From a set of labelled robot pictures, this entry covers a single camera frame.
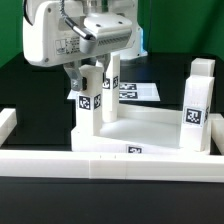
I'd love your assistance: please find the white desk top tray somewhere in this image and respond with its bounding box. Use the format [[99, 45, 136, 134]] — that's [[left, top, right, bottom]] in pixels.
[[71, 104, 211, 155]]

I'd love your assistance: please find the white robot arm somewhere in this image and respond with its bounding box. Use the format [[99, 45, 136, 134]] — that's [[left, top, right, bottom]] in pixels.
[[22, 0, 141, 91]]

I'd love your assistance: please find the marker sheet with tags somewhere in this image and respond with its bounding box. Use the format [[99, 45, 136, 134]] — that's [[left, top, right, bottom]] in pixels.
[[67, 81, 161, 102]]

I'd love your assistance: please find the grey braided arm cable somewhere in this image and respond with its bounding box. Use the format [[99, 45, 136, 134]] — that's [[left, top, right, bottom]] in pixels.
[[59, 0, 96, 42]]

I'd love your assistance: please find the white U-shaped fence frame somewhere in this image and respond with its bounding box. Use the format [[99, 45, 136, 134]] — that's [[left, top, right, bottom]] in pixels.
[[0, 108, 224, 182]]

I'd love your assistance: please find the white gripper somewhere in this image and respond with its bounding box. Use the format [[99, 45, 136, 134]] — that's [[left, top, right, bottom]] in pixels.
[[22, 0, 141, 93]]

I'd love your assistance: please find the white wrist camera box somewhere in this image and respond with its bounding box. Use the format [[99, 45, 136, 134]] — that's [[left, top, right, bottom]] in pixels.
[[79, 13, 132, 55]]

